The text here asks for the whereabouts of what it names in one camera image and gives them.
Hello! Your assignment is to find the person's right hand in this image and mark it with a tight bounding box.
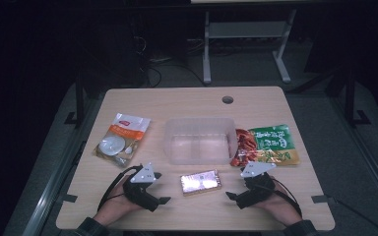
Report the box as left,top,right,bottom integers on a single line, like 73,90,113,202
259,183,302,227

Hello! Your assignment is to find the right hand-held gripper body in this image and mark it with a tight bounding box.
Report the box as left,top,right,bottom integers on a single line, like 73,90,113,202
236,161,277,210

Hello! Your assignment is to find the clear plastic container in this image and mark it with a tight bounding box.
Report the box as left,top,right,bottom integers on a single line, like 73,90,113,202
162,117,239,166

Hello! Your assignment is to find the black floor cable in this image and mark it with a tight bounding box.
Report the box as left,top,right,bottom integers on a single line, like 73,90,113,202
146,57,208,89

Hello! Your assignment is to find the grey table edge bracket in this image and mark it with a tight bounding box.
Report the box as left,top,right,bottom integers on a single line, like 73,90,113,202
57,194,79,204
310,194,337,205

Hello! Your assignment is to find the person's left hand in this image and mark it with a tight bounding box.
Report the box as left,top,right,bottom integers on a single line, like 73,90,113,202
93,176,146,227

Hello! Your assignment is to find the aluminium frame rail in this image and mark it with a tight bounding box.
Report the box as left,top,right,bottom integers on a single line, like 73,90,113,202
11,94,107,236
326,96,378,214

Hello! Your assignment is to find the black cable at bracket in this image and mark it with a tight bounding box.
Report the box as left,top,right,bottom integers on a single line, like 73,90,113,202
334,198,378,236

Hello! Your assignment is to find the green and red snack packet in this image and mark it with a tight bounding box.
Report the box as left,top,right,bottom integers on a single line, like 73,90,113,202
229,123,301,167

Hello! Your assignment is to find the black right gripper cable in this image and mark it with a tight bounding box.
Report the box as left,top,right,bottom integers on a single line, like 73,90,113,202
269,176,303,217

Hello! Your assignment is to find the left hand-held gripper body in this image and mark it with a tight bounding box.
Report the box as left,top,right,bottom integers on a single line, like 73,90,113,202
123,162,160,212

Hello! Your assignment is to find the white metal stand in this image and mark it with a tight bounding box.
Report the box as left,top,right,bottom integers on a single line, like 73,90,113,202
201,9,298,85

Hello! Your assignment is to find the white and orange food packet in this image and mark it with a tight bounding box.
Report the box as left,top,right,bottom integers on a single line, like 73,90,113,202
93,112,153,169

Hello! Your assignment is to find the black metal stand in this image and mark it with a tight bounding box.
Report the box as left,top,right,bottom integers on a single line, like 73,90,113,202
63,73,87,128
339,65,372,128

